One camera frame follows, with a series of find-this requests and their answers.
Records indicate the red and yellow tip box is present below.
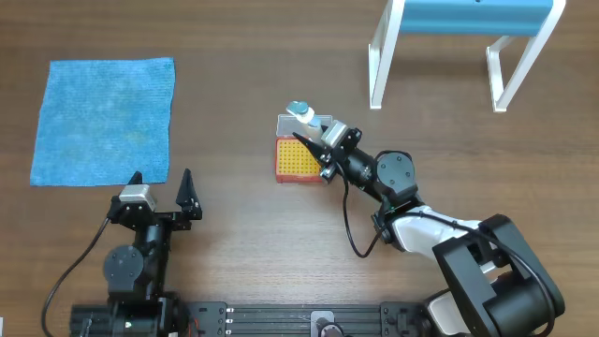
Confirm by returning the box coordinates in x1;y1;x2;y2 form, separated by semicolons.
274;113;334;184

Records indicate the blue cloth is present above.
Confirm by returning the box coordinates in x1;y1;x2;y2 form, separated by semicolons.
29;56;177;188

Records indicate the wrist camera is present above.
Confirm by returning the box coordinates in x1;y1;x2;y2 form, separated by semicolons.
321;119;350;148
118;183;157;212

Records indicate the mounting rail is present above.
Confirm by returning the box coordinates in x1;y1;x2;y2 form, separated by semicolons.
69;301;435;337

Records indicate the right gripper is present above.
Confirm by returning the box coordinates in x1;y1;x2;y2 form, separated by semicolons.
291;128;363;184

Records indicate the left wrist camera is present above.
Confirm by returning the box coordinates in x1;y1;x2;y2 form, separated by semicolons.
118;183;157;212

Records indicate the white and blue stand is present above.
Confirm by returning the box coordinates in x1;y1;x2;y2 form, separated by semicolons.
368;0;568;114

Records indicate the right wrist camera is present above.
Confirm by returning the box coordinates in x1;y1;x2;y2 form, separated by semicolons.
321;119;350;148

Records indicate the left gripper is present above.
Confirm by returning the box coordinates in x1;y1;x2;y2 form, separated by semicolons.
108;168;204;232

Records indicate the white pipette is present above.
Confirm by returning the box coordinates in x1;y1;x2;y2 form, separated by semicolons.
285;100;329;144

